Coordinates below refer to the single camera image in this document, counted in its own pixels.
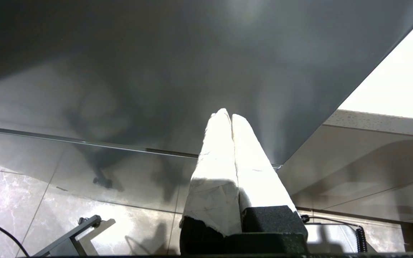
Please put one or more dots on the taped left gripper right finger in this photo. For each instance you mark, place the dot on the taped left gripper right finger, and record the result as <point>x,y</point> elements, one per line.
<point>256,179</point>

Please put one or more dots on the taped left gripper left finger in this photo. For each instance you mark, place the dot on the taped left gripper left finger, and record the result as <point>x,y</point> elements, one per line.
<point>215,179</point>

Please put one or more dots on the grey metal robot base leg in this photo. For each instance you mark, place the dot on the grey metal robot base leg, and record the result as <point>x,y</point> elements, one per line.
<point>70,242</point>

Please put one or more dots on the tall grey cabinet panel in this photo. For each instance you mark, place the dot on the tall grey cabinet panel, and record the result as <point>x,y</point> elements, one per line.
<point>120,53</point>

